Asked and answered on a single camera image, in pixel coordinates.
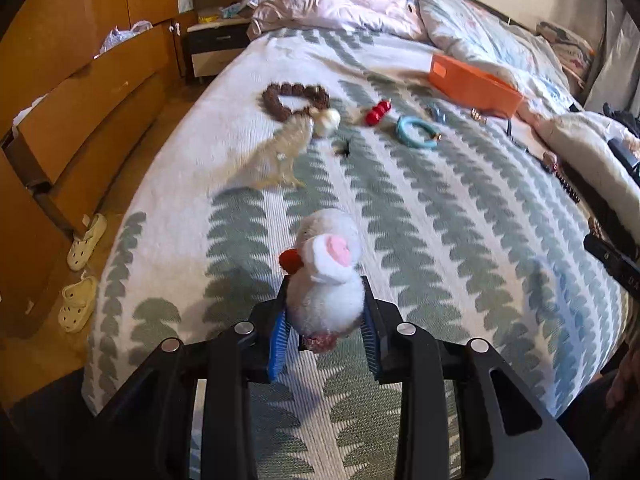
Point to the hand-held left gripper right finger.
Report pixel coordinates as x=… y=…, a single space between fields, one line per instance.
x=369 y=340

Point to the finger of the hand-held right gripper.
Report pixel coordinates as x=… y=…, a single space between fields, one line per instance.
x=602 y=252

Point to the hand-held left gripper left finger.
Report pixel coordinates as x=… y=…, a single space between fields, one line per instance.
x=277 y=350

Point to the white plush hair clip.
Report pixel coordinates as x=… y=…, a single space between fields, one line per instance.
x=325 y=300

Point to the pearl hair claw clip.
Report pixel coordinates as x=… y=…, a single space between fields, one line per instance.
x=285 y=150

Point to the red santa hat hair clip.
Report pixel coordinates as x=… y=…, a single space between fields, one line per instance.
x=550 y=161

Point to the green patterned bedspread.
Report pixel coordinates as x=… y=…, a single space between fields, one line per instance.
x=450 y=240

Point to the dark clothes pile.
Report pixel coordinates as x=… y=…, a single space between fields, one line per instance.
x=622 y=117

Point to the black leather wristwatch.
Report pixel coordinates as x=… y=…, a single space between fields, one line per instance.
x=510 y=130

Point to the grey curtain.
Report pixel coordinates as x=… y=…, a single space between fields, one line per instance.
x=620 y=60

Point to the cream perforated slipper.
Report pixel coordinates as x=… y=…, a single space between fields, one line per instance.
x=77 y=302
x=86 y=242

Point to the patterned pillow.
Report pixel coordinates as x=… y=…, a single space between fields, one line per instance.
x=565 y=45

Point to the orange plastic box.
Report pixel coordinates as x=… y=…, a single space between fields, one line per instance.
x=470 y=87

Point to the red cherry hair clip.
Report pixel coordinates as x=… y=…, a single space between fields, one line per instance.
x=375 y=116

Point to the brown beaded scrunchie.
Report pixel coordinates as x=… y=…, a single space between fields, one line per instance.
x=272 y=102

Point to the wooden wardrobe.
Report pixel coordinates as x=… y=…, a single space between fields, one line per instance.
x=75 y=110

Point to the dark and white nightstand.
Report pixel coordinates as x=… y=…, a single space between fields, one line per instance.
x=215 y=40

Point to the pink crumpled blanket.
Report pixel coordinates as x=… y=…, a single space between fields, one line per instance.
x=340 y=5

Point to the plastic bag in drawer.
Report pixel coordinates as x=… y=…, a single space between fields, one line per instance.
x=120 y=37

